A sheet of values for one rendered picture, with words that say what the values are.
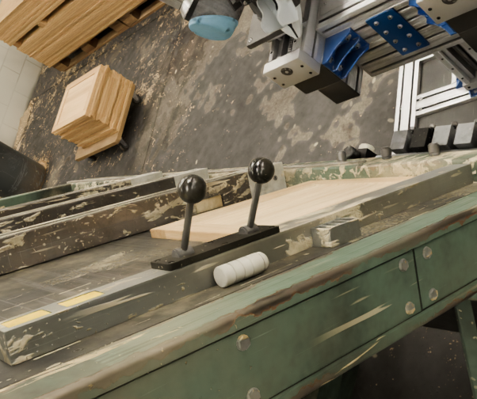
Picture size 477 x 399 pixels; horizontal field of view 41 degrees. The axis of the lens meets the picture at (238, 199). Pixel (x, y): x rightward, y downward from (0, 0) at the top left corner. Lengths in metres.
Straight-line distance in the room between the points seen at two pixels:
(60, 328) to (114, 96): 3.97
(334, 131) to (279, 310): 2.48
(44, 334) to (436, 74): 2.03
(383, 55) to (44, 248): 1.11
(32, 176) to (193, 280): 4.97
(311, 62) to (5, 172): 4.20
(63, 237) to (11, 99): 5.87
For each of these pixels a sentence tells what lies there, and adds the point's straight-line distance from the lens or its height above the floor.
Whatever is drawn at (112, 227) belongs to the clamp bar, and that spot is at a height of 1.32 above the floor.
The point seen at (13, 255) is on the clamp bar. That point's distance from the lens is 1.32.
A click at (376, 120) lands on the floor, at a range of 2.92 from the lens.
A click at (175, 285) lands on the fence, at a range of 0.84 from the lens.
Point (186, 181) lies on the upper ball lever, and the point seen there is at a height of 1.54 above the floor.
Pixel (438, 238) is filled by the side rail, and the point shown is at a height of 1.30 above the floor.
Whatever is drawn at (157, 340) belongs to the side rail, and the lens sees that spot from 0.56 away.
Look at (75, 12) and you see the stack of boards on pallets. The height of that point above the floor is 0.42.
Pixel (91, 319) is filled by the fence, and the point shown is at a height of 1.58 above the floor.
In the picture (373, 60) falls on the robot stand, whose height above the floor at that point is 0.74.
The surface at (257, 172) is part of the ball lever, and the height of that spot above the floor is 1.44.
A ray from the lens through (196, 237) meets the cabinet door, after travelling 1.21.
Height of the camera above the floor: 1.95
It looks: 35 degrees down
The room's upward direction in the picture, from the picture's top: 62 degrees counter-clockwise
